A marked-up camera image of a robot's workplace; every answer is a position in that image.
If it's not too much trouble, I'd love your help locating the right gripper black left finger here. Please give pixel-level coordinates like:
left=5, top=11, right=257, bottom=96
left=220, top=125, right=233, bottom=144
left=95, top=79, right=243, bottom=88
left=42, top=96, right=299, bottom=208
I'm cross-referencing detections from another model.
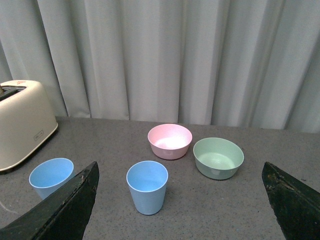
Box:
left=0, top=161, right=100, bottom=240

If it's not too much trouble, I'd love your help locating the cream white toaster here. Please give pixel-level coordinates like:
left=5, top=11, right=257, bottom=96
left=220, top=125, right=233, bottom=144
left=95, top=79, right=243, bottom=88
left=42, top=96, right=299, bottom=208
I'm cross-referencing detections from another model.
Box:
left=0, top=80, right=58, bottom=172

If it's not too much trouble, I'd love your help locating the blue cup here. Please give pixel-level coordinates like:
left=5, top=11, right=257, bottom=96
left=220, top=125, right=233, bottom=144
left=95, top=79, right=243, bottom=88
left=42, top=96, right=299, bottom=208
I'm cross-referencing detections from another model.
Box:
left=126, top=160, right=169, bottom=216
left=28, top=157, right=76, bottom=200

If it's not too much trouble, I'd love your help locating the grey curtain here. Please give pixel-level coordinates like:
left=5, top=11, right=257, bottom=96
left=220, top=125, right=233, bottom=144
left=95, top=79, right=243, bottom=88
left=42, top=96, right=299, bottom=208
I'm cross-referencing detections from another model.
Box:
left=0, top=0, right=320, bottom=133

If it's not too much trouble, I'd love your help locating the pink bowl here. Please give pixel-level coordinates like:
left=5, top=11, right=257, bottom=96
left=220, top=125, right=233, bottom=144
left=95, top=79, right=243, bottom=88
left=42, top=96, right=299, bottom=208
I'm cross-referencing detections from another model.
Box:
left=147, top=123, right=193, bottom=160

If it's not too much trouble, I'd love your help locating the green bowl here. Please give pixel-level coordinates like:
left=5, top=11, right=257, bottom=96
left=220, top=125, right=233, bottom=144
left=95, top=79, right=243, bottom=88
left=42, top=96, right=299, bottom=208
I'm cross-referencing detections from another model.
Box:
left=193, top=137, right=245, bottom=180

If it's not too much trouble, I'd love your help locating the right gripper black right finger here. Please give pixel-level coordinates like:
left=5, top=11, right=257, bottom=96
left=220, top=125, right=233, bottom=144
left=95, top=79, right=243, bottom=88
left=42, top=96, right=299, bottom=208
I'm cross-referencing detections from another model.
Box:
left=261, top=162, right=320, bottom=240

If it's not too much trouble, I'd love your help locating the slice of brown bread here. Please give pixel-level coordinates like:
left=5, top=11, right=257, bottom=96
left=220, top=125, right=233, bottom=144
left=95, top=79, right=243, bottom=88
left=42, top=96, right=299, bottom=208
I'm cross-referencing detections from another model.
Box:
left=0, top=86, right=4, bottom=97

